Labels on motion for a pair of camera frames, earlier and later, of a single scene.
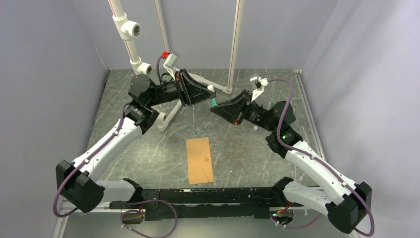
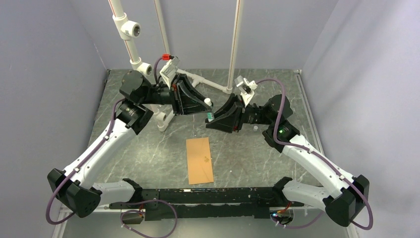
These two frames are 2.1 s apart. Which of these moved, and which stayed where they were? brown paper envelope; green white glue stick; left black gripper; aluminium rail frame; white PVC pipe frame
Moved: left black gripper; green white glue stick
Stayed: aluminium rail frame; white PVC pipe frame; brown paper envelope
